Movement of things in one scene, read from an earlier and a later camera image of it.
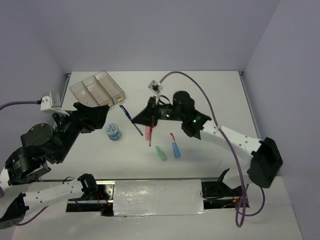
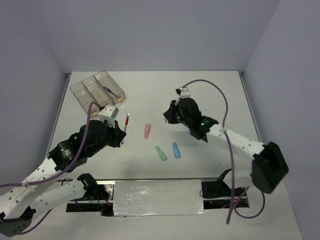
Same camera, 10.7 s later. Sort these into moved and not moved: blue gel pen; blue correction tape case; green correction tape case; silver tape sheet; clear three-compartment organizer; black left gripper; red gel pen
Moved: black left gripper; red gel pen; blue gel pen
Not moved: blue correction tape case; green correction tape case; clear three-compartment organizer; silver tape sheet
